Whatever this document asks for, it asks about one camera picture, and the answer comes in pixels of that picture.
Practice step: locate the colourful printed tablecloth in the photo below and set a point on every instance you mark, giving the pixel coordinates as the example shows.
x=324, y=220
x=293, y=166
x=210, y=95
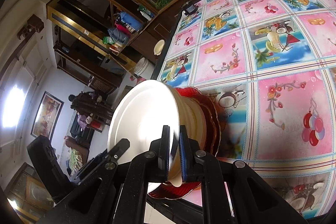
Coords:
x=268, y=66

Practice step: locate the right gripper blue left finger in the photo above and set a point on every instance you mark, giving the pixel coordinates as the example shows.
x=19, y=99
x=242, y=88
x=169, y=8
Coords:
x=149, y=166

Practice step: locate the small black table device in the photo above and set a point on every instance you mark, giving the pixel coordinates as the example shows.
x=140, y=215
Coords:
x=189, y=8

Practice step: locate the small red glass plate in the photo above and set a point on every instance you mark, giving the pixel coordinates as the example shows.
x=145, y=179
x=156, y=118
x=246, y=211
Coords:
x=213, y=129

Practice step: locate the white plastic bucket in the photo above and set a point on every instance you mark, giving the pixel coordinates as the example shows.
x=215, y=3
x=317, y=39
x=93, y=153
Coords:
x=144, y=68

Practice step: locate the small beige plastic bowl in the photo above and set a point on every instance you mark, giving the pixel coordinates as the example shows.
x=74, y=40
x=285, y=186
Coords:
x=194, y=122

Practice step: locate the person in dark red coat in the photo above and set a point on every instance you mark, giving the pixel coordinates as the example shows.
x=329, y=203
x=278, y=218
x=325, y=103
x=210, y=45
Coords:
x=90, y=103

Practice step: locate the large beige plastic bowl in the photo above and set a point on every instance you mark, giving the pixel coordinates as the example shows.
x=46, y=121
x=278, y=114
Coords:
x=175, y=142

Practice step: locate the framed wall picture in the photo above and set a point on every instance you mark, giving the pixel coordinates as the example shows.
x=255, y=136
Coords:
x=47, y=116

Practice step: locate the red thermos flask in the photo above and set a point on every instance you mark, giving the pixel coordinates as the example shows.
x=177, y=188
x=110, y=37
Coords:
x=123, y=29

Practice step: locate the blue thermos flask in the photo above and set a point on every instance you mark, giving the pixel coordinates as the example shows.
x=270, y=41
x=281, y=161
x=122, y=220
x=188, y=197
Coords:
x=130, y=21

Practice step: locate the stacked bowls on stool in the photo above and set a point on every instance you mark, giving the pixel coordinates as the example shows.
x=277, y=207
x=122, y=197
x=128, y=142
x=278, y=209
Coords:
x=159, y=47

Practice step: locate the large red glass plate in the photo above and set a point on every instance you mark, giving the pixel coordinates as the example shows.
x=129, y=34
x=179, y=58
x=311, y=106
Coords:
x=167, y=190

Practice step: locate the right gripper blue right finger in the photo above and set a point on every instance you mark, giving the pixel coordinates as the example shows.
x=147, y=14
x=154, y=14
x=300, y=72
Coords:
x=231, y=192

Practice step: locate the white foam bowl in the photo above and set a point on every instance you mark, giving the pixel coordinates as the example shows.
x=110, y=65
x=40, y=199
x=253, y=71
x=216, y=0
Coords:
x=175, y=177
x=140, y=118

